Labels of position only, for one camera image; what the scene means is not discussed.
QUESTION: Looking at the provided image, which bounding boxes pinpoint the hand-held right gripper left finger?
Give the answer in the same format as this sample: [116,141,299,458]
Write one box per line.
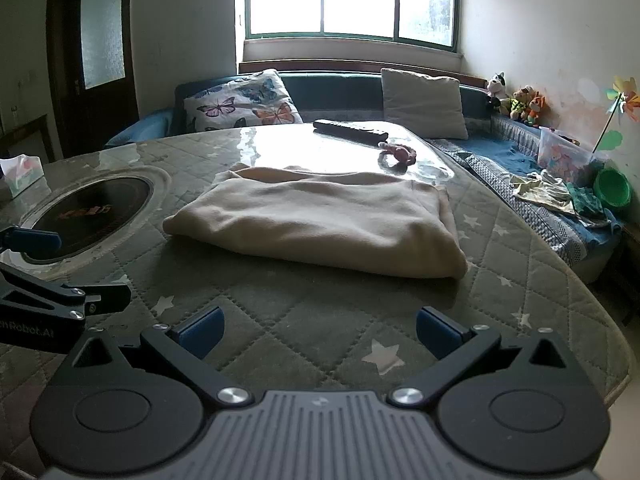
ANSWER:
[65,305,255,407]

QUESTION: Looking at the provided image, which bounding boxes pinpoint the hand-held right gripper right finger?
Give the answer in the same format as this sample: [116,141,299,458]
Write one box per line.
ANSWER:
[387,306,576,407]

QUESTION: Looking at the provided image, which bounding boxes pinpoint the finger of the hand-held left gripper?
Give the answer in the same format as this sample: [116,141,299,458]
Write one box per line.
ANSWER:
[0,226,64,254]
[0,265,132,319]

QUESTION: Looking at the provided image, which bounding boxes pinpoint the cream sweatshirt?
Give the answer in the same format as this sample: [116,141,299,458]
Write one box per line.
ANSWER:
[163,162,468,280]

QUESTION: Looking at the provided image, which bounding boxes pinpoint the round black induction cooker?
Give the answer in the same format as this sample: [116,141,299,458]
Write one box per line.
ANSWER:
[20,175,153,264]

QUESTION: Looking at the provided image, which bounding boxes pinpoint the tissue box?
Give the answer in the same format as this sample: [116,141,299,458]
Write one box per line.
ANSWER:
[0,156,44,199]

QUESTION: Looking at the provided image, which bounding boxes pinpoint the dark wooden door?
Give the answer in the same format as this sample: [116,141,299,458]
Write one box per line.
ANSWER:
[46,0,140,162]

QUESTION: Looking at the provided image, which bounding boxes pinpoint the pale crumpled cloth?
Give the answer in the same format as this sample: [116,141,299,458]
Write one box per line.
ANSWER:
[510,170,577,216]

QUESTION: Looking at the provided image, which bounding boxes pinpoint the teal knit cloth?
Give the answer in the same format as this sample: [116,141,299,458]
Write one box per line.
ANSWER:
[567,182,612,227]

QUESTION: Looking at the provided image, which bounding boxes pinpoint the clear plastic storage box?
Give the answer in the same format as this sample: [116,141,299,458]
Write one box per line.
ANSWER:
[538,126,597,184]

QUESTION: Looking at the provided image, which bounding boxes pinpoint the black remote control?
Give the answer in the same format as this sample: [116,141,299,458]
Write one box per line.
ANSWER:
[313,119,390,145]

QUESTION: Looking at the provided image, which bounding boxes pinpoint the green plastic bowl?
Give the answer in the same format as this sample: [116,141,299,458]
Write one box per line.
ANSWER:
[595,167,632,209]

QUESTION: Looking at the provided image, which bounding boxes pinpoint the plain white pillow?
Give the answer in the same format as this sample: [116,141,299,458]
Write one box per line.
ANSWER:
[381,68,469,140]

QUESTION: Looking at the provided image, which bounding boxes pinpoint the butterfly print pillow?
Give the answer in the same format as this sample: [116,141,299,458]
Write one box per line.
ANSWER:
[183,69,304,133]

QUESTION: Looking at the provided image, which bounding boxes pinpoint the yellow green plush toy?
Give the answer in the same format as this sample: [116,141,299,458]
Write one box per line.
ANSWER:
[507,86,534,122]

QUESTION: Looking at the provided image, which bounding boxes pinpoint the orange fox plush toy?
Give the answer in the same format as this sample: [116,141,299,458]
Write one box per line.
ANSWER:
[525,91,549,127]

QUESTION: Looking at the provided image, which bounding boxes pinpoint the black and white plush toy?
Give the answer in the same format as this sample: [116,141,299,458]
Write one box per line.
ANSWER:
[487,72,509,114]

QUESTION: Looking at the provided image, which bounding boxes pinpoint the teal sofa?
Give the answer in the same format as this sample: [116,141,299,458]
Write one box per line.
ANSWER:
[104,71,625,283]

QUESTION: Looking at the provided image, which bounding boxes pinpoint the colourful pinwheel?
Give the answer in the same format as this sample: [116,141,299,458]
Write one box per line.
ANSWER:
[592,76,640,154]

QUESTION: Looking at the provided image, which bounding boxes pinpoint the pink hair tie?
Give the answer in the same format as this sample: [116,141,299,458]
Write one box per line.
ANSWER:
[377,143,417,166]

